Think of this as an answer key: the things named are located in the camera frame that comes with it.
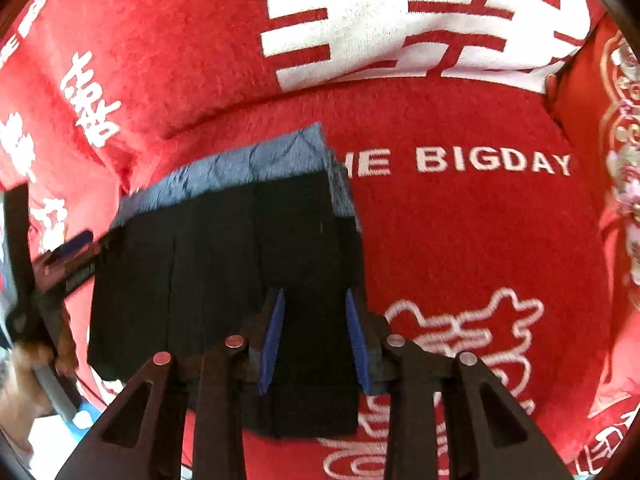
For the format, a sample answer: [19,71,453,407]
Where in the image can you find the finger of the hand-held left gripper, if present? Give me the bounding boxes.
[0,182,97,281]
[20,237,113,341]

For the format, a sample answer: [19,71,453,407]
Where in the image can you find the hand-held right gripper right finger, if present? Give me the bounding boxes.
[345,289,573,480]

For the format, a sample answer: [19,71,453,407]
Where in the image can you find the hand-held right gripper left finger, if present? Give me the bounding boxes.
[54,289,287,480]

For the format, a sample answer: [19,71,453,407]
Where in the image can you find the black pants with blue waistband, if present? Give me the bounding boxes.
[87,122,366,438]

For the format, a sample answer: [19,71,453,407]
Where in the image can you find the person's left hand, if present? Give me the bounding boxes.
[0,332,81,411]

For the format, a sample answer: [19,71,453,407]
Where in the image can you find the blue box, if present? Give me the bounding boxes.
[70,407,97,432]

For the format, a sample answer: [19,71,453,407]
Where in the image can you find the red printed blanket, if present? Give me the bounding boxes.
[0,0,640,480]

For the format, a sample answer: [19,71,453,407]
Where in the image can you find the red floral quilt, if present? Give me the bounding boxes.
[550,12,640,291]

